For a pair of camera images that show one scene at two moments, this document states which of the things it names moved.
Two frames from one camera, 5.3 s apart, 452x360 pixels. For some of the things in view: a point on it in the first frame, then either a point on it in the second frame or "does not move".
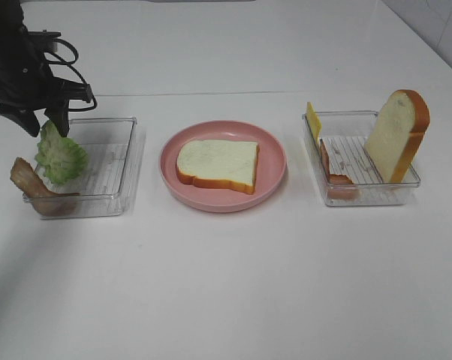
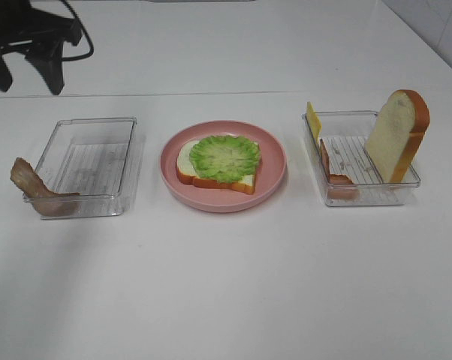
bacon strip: [44, 200] does not move
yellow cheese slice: [314, 120] does not move
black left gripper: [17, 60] -> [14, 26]
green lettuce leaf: [59, 157] -> [224, 159]
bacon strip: [339, 187] does not move
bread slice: [396, 135] does not move
